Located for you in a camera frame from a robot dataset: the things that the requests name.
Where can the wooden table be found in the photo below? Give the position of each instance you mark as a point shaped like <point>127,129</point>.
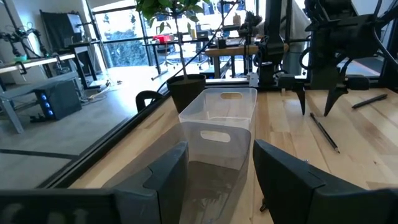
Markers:
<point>230,50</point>

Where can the black desk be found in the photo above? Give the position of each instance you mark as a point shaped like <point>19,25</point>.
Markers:
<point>82,62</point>

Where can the white desk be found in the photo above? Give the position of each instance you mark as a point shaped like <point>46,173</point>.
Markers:
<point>37,62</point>

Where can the black background robot arm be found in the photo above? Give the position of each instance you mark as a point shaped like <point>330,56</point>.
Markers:
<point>19,34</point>

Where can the person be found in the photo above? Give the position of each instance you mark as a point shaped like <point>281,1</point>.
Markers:
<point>295,31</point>

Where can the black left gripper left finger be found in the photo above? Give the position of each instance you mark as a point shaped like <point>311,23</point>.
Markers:
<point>161,193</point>

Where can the red box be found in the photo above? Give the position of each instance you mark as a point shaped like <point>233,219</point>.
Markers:
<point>162,38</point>

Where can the black panel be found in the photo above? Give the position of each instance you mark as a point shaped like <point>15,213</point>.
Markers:
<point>59,29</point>

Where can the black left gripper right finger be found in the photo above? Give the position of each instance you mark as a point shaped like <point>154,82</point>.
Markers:
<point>289,186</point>

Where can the green potted plant black pot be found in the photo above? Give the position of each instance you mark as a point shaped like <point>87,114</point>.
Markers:
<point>186,90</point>

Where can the clear plastic bin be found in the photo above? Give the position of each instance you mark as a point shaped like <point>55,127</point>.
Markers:
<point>202,105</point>

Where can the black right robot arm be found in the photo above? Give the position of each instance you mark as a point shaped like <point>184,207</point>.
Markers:
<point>273,37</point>

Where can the yellow bottle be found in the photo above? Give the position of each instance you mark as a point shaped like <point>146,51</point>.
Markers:
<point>193,34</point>

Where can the beige bottle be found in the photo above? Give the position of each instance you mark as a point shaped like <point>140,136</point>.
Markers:
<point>237,20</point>

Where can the black computer tower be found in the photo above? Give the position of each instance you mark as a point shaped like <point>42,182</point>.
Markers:
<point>62,99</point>

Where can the grey translucent plastic bin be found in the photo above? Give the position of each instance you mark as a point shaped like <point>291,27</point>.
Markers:
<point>224,155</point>

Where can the black pencil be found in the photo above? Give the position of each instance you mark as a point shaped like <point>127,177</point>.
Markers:
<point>325,133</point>

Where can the black chrome pen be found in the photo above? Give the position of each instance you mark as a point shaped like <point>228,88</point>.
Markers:
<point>370,101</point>

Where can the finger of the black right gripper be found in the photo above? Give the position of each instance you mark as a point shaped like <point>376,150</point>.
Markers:
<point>302,99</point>
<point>333,98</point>

